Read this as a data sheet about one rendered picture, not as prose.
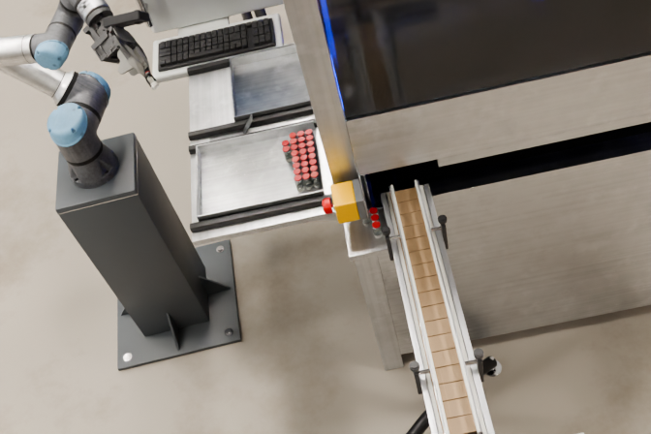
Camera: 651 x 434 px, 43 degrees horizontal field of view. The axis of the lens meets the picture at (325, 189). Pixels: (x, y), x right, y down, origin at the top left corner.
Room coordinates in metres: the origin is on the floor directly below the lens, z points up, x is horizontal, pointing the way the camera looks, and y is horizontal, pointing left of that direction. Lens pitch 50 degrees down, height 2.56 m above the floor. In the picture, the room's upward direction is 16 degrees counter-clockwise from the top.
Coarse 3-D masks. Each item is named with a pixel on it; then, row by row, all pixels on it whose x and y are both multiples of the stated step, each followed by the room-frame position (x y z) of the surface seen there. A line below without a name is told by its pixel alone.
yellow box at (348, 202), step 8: (336, 184) 1.31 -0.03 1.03; (344, 184) 1.30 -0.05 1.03; (352, 184) 1.30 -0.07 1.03; (336, 192) 1.29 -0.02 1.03; (344, 192) 1.28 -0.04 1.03; (352, 192) 1.27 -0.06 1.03; (360, 192) 1.27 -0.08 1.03; (336, 200) 1.26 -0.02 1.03; (344, 200) 1.26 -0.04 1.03; (352, 200) 1.25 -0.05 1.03; (360, 200) 1.24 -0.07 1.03; (336, 208) 1.25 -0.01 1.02; (344, 208) 1.24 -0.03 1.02; (352, 208) 1.24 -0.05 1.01; (360, 208) 1.24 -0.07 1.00; (344, 216) 1.25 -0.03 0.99; (352, 216) 1.24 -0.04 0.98; (360, 216) 1.24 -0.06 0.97
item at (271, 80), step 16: (272, 48) 2.01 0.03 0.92; (288, 48) 2.00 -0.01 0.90; (240, 64) 2.02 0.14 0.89; (256, 64) 2.00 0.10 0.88; (272, 64) 1.98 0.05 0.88; (288, 64) 1.96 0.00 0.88; (240, 80) 1.95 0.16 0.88; (256, 80) 1.93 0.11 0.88; (272, 80) 1.91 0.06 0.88; (288, 80) 1.89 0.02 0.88; (304, 80) 1.87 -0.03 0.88; (240, 96) 1.88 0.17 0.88; (256, 96) 1.86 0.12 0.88; (272, 96) 1.84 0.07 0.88; (288, 96) 1.82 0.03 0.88; (304, 96) 1.80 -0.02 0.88; (240, 112) 1.81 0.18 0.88; (256, 112) 1.76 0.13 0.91; (272, 112) 1.75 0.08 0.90
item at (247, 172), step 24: (216, 144) 1.69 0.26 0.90; (240, 144) 1.68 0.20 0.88; (264, 144) 1.66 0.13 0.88; (216, 168) 1.62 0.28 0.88; (240, 168) 1.60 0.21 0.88; (264, 168) 1.57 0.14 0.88; (288, 168) 1.55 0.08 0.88; (216, 192) 1.53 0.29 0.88; (240, 192) 1.51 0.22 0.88; (264, 192) 1.48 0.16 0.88; (288, 192) 1.46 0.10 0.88; (312, 192) 1.41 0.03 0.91; (216, 216) 1.43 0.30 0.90
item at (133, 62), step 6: (120, 54) 1.72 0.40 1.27; (132, 54) 1.70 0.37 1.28; (120, 60) 1.71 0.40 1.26; (126, 60) 1.70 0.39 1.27; (132, 60) 1.68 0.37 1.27; (138, 60) 1.69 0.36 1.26; (120, 66) 1.70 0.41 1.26; (126, 66) 1.69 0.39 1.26; (132, 66) 1.68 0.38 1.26; (138, 66) 1.67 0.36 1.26; (120, 72) 1.69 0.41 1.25; (126, 72) 1.68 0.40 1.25; (144, 72) 1.67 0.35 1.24
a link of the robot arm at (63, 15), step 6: (60, 0) 1.92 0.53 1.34; (60, 6) 1.92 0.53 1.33; (60, 12) 1.91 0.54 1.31; (66, 12) 1.90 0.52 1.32; (72, 12) 1.89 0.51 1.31; (54, 18) 1.89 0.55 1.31; (60, 18) 1.88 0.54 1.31; (66, 18) 1.88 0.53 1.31; (72, 18) 1.89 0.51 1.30; (78, 18) 1.90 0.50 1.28; (72, 24) 1.87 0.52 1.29; (78, 24) 1.89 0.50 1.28; (78, 30) 1.88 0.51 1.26
